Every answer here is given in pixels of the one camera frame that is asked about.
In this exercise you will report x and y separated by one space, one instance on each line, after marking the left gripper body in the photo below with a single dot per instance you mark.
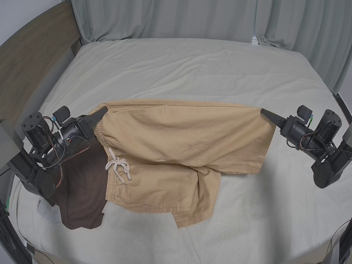
75 132

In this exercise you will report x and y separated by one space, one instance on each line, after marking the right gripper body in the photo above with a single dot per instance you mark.
297 135

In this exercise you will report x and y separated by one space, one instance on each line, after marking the tan shorts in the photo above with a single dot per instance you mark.
178 147

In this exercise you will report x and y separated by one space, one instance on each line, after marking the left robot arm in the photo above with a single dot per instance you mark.
30 175

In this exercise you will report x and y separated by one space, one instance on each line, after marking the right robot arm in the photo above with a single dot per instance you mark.
330 164

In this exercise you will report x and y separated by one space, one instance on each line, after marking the bed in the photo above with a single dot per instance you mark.
178 65

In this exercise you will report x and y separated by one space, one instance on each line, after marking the brown garment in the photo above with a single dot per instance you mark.
82 191

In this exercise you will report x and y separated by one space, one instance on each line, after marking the grey-green curtain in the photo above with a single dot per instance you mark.
165 10
308 18

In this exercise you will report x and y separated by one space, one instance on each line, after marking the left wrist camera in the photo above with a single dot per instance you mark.
62 114

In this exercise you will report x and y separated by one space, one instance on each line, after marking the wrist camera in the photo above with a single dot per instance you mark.
304 113
62 114

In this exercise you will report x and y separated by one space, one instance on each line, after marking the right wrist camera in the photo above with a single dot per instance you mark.
304 113

